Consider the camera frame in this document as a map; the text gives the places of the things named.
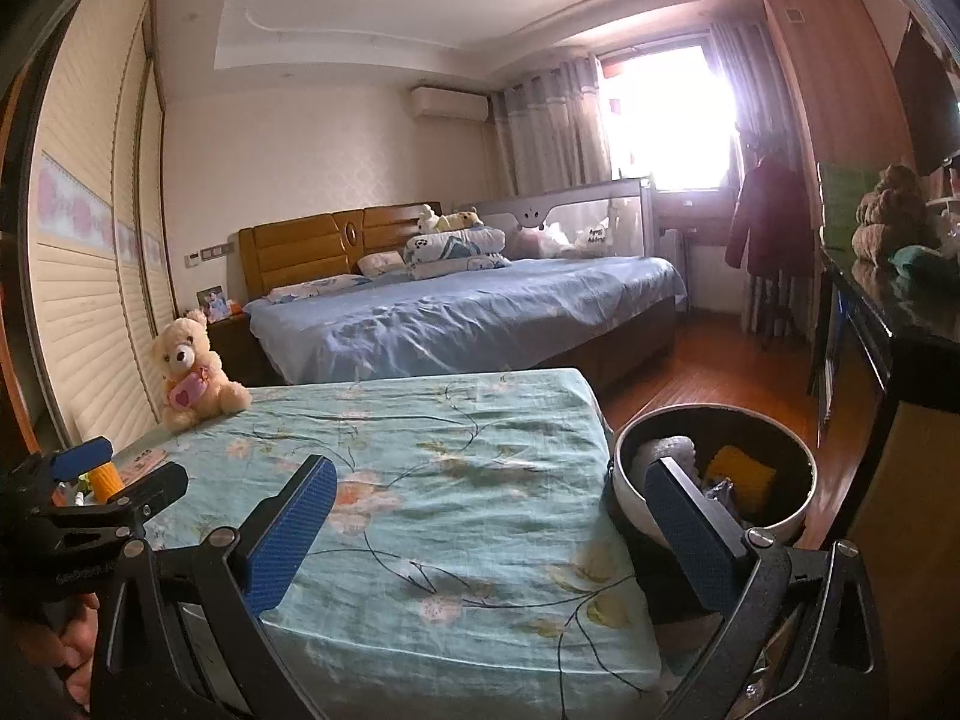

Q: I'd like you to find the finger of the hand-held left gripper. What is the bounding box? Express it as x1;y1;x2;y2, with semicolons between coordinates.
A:
97;461;190;533
49;435;115;482

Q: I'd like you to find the flat blue pillow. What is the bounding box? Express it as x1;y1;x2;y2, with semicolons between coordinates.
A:
266;274;372;305

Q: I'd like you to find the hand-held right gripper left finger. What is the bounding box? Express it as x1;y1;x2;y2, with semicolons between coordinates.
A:
90;454;340;720

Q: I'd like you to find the floral teal bed sheet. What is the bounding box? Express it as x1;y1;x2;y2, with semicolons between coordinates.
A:
112;367;665;720

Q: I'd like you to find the teal cloth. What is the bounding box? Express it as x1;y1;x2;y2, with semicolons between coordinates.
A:
892;244;960;286

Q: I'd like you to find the person's left hand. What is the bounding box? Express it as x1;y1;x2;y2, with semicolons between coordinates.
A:
15;592;102;691

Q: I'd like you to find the cream teddy bear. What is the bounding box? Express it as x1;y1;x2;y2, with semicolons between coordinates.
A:
150;309;252;432

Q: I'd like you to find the grey bed guard rail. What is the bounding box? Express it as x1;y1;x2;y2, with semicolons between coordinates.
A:
472;178;653;256

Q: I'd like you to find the dark red coat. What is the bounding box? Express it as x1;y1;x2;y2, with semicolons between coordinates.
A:
724;154;815;275

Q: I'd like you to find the orange yellow packet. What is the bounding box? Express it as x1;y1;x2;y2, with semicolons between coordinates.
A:
705;444;779;518

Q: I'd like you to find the black glass-top dresser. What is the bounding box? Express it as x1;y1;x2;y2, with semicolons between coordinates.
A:
810;240;960;421

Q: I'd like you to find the white round waste bin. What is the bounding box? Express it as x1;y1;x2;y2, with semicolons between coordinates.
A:
606;405;817;548

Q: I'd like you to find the patterned blue white pillow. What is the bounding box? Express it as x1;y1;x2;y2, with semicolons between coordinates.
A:
405;225;509;262

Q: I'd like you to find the wooden nightstand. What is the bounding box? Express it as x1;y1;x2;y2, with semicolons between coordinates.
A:
204;313;263;387

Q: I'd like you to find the brown plush toy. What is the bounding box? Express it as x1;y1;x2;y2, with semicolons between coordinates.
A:
851;163;942;263

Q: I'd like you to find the pink paper card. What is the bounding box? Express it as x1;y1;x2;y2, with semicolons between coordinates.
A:
120;448;170;481

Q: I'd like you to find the white air conditioner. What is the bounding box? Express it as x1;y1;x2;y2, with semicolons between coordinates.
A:
409;86;490;122

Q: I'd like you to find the wooden headboard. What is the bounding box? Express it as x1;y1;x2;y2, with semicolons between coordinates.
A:
238;202;443;299

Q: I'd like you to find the bed with blue cover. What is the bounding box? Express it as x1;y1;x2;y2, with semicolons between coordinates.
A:
244;255;689;383

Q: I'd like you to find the grey curtain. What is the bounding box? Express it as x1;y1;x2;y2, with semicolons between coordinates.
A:
709;19;815;350
491;52;612;196

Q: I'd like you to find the small white pillow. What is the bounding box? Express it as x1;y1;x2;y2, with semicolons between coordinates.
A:
356;250;410;276

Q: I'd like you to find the green box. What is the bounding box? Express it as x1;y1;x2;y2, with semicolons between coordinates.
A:
817;161;878;241

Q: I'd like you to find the flat patterned pillow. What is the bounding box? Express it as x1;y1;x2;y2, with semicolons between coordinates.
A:
409;255;515;280

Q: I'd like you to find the white fluffy packet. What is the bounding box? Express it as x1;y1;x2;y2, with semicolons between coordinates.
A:
630;435;702;496

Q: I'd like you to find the yellow knitted cylinder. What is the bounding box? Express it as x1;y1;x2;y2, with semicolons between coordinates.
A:
88;461;121;503

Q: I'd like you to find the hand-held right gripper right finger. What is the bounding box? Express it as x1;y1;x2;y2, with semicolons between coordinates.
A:
643;456;890;720

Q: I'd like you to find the bright window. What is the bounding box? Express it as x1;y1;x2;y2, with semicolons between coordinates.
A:
600;41;740;192

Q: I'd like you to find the pink cushion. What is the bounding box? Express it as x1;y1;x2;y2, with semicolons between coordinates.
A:
510;229;556;260

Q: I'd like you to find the white louvered wardrobe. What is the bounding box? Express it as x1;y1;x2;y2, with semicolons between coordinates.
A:
26;0;177;458

